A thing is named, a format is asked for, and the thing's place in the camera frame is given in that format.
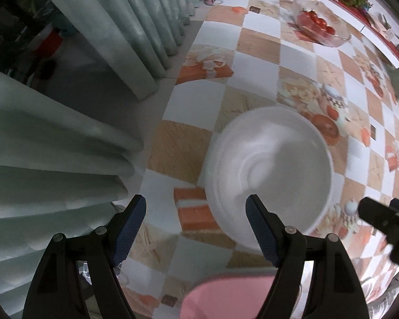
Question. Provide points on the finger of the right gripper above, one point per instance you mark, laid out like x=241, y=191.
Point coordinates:
x=381, y=217

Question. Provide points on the pink square plate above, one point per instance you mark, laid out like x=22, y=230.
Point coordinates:
x=227, y=296

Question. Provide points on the glass bowl of tomatoes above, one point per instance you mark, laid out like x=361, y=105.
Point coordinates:
x=319, y=23

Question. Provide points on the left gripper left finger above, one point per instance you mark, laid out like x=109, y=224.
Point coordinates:
x=55, y=290

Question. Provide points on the checkered plastic tablecloth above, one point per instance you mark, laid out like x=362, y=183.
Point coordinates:
x=249, y=54

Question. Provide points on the white foam bowl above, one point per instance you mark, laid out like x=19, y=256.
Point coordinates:
x=277, y=154

